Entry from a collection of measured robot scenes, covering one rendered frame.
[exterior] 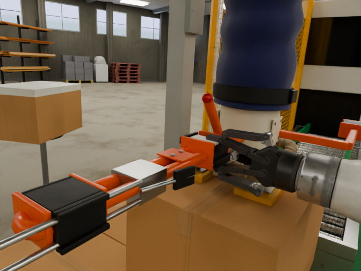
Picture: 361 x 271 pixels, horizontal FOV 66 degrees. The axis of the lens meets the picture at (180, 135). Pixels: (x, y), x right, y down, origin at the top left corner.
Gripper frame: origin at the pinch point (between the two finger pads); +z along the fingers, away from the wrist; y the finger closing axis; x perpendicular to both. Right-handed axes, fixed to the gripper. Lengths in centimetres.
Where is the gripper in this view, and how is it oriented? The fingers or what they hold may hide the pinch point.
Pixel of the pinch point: (205, 149)
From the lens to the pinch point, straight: 62.3
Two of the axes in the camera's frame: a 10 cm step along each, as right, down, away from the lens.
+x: 5.6, -1.8, 8.0
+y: -0.6, 9.6, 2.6
